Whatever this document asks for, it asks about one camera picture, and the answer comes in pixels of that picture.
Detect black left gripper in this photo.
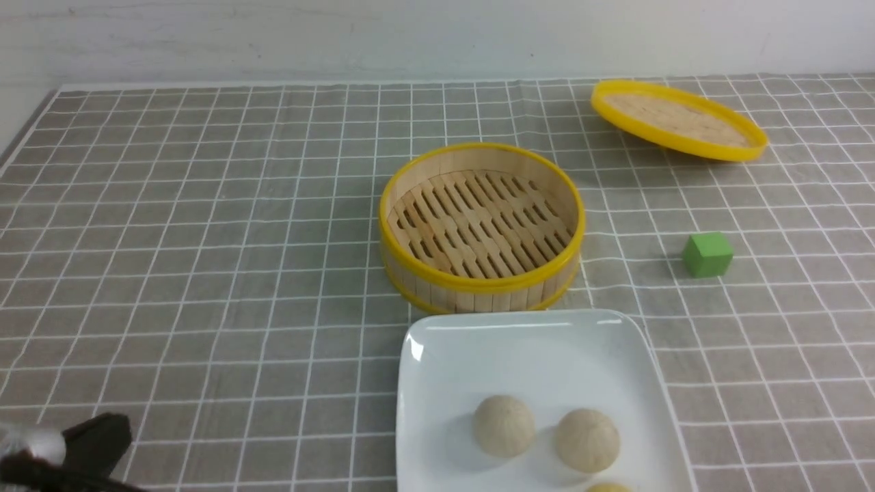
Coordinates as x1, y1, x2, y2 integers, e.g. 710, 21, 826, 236
1, 412, 141, 491

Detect white steamed bun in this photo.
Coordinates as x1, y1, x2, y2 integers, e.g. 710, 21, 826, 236
472, 394, 537, 460

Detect white square plate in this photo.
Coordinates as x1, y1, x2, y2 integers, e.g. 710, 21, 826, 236
396, 309, 696, 491

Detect beige steamed bun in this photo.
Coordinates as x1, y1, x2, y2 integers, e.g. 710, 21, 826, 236
553, 408, 621, 474

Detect steamed bun at plate edge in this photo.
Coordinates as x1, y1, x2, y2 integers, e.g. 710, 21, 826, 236
587, 482, 631, 492

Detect grey checked tablecloth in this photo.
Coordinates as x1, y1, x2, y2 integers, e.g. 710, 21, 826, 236
1, 74, 874, 491

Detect bamboo steamer basket yellow rim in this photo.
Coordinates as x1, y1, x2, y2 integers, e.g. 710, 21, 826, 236
376, 142, 587, 314

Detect green cube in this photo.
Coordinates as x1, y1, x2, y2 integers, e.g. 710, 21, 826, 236
682, 232, 734, 278

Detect bamboo steamer lid yellow rim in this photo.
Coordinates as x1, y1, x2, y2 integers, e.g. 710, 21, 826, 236
591, 80, 769, 162

